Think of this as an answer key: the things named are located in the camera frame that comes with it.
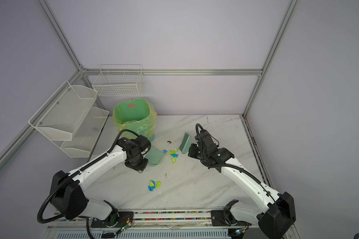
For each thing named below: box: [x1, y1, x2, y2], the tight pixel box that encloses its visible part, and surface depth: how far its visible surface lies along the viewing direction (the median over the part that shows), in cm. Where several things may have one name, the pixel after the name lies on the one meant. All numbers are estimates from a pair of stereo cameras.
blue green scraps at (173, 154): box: [169, 147, 180, 163], surface depth 98 cm
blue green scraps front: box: [148, 179, 162, 192], surface depth 86 cm
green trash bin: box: [112, 98, 158, 143], surface depth 92 cm
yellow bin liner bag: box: [111, 98, 158, 137], surface depth 92 cm
